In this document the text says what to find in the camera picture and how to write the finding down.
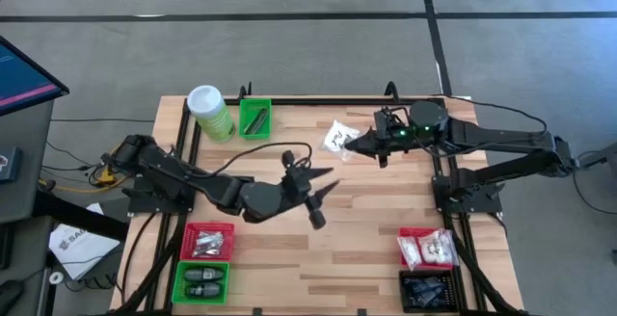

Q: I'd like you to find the narrow green plastic basket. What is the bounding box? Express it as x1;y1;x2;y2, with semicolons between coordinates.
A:
238;97;273;141

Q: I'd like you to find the yellow cable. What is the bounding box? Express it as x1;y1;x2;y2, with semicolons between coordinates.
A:
38;141;132;196

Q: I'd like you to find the red plastic basket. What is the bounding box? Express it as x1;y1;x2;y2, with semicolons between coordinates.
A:
397;226;457;270
179;222;236;262

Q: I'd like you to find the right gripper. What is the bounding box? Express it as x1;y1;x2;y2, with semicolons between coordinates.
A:
343;106;412;170

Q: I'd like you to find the electronics box with cables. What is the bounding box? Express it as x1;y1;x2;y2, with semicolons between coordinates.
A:
577;142;617;171

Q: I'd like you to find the black computer mouse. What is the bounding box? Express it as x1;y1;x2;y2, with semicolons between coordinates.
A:
0;279;24;315

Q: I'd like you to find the black plastic basket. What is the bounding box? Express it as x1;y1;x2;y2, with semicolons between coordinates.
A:
398;268;459;313

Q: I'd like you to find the clear bag with round print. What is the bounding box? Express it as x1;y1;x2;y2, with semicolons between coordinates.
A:
433;228;459;266

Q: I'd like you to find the vanity pack clear bag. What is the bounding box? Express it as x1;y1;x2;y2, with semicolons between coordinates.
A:
321;119;362;162

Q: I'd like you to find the green disinfecting wipes canister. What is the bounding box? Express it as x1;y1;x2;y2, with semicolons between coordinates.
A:
186;84;237;144

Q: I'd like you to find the navy blue toiletry tube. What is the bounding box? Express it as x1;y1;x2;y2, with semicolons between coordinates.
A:
423;276;447;295
407;291;445;307

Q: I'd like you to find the computer monitor with blue screen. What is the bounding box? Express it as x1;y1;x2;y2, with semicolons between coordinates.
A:
0;36;70;118

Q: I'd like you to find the black box with sticker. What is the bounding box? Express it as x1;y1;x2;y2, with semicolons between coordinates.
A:
0;145;23;184

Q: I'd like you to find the grey cabinet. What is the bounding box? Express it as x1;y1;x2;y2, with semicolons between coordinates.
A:
0;98;55;225

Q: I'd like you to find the white paper booklet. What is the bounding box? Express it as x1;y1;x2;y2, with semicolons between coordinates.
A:
47;202;121;281

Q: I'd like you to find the long black cable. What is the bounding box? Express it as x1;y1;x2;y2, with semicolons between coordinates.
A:
443;93;550;137

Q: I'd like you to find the black looping cable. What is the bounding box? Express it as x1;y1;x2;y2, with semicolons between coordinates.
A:
192;141;313;178

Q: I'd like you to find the black aluminium table frame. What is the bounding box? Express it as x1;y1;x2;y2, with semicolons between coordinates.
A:
113;94;526;316

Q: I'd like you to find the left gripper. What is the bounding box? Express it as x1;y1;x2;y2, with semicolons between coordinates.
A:
281;149;342;231

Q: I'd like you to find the wide green plastic basket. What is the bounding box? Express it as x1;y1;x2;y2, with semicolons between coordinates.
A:
171;260;231;306

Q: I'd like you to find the long clear packet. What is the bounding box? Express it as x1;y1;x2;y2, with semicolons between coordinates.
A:
192;243;223;258

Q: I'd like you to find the black bar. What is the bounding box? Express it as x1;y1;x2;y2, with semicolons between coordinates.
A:
31;190;130;243

